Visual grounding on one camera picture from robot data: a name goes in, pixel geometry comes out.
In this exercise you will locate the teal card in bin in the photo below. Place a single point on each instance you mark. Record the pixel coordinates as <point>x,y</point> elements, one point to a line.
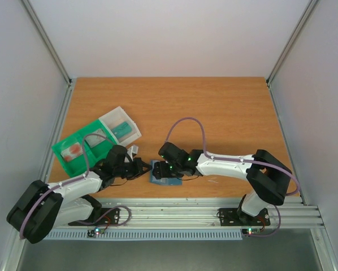
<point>122,130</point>

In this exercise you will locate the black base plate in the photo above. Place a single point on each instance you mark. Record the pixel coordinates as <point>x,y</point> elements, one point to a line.
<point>231,217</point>
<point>109,216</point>

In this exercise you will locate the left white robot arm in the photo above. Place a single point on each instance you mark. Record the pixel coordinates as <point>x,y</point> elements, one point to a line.
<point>44,206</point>

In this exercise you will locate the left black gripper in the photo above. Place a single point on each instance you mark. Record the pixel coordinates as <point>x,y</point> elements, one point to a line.
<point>139,171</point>

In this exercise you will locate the green plastic tray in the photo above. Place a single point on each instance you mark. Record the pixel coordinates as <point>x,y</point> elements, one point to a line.
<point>88,145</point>

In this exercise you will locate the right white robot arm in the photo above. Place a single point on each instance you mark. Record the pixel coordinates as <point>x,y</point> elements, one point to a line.
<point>268,177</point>

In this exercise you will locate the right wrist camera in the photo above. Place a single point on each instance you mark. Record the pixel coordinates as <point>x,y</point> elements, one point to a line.
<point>172,154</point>

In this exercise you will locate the grey slotted cable duct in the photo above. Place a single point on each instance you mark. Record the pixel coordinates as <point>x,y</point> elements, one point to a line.
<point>146,235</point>

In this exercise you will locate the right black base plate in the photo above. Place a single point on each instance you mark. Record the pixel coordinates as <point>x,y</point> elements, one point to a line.
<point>231,217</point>

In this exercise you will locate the teal card holder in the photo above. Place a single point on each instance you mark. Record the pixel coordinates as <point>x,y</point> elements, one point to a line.
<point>165,181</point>

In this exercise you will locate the white translucent plastic bin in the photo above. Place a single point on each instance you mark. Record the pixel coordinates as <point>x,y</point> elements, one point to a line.
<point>116,117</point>

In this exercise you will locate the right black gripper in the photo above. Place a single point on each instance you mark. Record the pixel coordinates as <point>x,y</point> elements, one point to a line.
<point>160,170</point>

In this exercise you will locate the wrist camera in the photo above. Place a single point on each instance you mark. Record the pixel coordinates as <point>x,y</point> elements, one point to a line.
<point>172,154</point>
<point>132,151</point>

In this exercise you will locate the red white card in tray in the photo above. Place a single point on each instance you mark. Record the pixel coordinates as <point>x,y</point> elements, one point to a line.
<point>72,152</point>

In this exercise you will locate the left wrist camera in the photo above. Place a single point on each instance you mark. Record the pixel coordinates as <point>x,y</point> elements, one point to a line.
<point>132,151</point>

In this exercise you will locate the grey card in tray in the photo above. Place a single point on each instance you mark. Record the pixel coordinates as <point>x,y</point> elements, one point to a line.
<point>95,138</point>

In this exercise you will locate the aluminium front rail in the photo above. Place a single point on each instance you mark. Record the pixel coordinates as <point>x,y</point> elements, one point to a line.
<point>200,213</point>

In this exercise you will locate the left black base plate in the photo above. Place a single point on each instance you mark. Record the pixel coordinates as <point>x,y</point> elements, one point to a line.
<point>109,216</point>

